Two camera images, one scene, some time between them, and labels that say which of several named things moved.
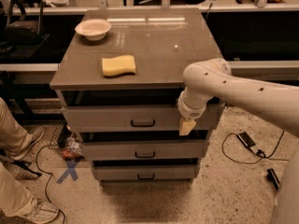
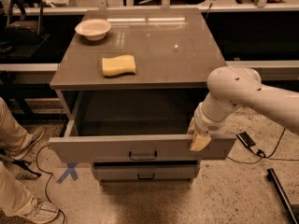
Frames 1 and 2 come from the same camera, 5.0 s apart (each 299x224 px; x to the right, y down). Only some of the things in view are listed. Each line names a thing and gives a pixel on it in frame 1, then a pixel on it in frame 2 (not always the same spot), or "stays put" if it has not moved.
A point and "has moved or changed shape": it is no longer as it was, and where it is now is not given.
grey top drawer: (151, 118) has moved or changed shape
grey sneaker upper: (32, 137) stays put
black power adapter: (246, 139) stays put
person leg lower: (15, 198) stays put
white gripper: (192, 112) → (207, 124)
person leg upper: (14, 139) stays put
